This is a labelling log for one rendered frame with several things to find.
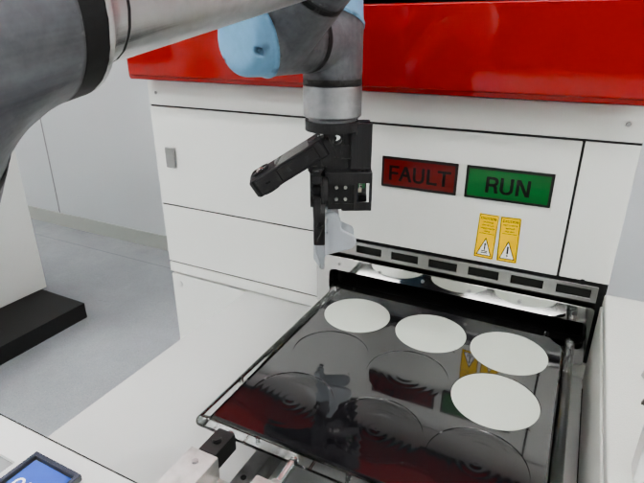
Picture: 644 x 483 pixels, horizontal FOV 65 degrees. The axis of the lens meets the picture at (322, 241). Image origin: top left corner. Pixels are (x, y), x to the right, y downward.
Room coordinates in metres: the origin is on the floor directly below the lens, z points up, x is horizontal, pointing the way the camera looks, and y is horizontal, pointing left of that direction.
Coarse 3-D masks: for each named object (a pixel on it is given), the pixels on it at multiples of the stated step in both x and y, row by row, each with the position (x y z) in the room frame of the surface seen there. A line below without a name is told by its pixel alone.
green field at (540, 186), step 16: (480, 176) 0.71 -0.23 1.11; (496, 176) 0.70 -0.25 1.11; (512, 176) 0.69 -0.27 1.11; (528, 176) 0.68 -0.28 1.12; (544, 176) 0.67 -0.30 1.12; (480, 192) 0.71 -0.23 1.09; (496, 192) 0.70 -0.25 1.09; (512, 192) 0.69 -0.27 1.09; (528, 192) 0.68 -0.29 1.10; (544, 192) 0.67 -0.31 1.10
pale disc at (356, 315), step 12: (348, 300) 0.72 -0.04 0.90; (360, 300) 0.72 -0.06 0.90; (336, 312) 0.68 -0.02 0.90; (348, 312) 0.68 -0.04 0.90; (360, 312) 0.68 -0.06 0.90; (372, 312) 0.68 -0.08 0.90; (384, 312) 0.68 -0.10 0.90; (336, 324) 0.65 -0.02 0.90; (348, 324) 0.65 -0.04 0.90; (360, 324) 0.65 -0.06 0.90; (372, 324) 0.65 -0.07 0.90; (384, 324) 0.65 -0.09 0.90
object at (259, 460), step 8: (256, 456) 0.44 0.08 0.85; (264, 456) 0.44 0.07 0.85; (248, 464) 0.43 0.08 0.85; (256, 464) 0.43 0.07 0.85; (264, 464) 0.43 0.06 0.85; (272, 464) 0.45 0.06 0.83; (240, 472) 0.42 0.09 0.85; (248, 472) 0.42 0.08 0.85; (256, 472) 0.42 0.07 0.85; (264, 472) 0.43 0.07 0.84; (272, 472) 0.45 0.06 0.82; (232, 480) 0.41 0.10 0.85; (240, 480) 0.41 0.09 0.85; (248, 480) 0.41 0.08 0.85
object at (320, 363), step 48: (336, 336) 0.62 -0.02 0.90; (384, 336) 0.62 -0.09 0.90; (528, 336) 0.62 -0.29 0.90; (288, 384) 0.51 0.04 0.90; (336, 384) 0.51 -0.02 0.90; (384, 384) 0.51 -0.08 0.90; (432, 384) 0.51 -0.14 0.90; (528, 384) 0.51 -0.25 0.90; (288, 432) 0.43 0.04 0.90; (336, 432) 0.43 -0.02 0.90; (384, 432) 0.43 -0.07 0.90; (432, 432) 0.43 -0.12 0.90; (480, 432) 0.43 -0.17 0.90; (528, 432) 0.43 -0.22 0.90; (384, 480) 0.37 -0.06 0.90; (432, 480) 0.37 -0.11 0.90; (480, 480) 0.37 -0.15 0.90; (528, 480) 0.37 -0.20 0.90
